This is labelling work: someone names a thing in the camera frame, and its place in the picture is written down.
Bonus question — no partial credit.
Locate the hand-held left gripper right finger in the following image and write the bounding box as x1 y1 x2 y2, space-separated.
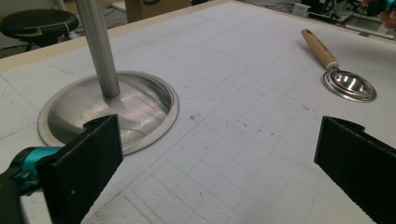
313 116 396 224

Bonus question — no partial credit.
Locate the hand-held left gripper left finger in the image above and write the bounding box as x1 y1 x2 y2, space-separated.
36 114 124 224

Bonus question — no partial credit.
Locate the metal scoop with wooden handle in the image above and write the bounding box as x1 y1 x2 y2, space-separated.
301 28 377 103

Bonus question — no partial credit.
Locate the white flat device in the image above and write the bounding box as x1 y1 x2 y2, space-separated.
292 3 312 18

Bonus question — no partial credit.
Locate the metal stand with round base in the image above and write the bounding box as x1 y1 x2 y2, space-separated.
36 0 180 156

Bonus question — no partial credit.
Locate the white grid mat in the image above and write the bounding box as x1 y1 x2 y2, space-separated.
0 0 396 224

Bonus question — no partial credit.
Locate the black round stool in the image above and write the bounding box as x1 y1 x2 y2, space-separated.
0 8 79 52

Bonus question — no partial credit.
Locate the silver aluminium rail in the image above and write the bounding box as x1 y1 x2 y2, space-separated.
344 23 396 40

